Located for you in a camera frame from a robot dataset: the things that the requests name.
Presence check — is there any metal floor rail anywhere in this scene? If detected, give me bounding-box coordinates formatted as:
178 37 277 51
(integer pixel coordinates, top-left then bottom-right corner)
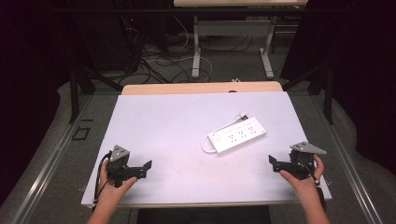
311 92 386 224
10 92 94 224

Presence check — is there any person's left hand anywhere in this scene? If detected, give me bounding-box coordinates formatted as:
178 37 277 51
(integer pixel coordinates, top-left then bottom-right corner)
98 159 138 203

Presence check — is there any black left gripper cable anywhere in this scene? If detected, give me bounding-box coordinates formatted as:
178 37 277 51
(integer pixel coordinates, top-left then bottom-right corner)
92 151 114 204

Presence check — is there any black metal stand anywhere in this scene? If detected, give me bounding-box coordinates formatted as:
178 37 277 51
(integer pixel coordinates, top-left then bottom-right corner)
68 60 124 124
281 60 335 125

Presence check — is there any white table mat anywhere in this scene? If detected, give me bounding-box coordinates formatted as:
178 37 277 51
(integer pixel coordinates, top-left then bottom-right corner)
80 91 332 207

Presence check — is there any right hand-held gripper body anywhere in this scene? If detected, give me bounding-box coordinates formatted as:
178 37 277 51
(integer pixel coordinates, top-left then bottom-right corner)
288 141 328 181

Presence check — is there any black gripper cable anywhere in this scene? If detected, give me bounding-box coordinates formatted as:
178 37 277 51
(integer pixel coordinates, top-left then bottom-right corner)
296 158 327 213
92 151 114 204

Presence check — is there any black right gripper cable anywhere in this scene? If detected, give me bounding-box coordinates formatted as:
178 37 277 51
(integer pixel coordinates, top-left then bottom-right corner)
296 158 327 213

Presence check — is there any person's right hand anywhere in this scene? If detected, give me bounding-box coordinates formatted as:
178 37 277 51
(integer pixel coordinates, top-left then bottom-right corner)
278 154 325 202

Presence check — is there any black floor hatch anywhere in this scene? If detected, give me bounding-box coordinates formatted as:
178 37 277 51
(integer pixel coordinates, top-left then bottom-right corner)
71 119 94 142

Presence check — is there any white power strip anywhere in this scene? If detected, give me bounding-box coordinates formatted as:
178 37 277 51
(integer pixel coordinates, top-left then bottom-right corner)
207 116 267 154

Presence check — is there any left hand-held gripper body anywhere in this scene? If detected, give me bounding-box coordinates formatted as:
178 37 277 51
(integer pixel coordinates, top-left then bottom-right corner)
106 144 132 189

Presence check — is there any white desk with metal legs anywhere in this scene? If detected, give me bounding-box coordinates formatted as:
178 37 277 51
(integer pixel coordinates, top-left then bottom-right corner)
173 0 309 80

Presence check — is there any dark curtain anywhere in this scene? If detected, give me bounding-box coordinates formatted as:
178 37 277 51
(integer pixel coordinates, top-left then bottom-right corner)
279 0 396 175
0 0 78 206

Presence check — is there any tangle of floor cables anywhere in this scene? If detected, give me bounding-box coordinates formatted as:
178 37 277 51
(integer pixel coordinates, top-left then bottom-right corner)
120 15 260 86

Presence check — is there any white power strip cable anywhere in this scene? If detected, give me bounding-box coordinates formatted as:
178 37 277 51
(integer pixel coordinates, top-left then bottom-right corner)
201 111 248 154

